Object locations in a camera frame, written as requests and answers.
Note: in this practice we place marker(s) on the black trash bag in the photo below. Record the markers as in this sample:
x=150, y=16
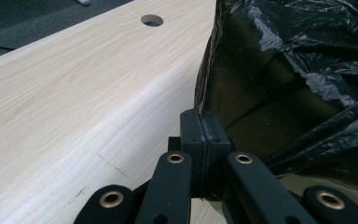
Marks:
x=323, y=34

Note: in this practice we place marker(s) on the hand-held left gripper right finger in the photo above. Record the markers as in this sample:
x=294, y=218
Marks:
x=217, y=140

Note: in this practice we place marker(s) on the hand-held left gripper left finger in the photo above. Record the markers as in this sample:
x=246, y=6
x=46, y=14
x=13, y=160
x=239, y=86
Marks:
x=194, y=133

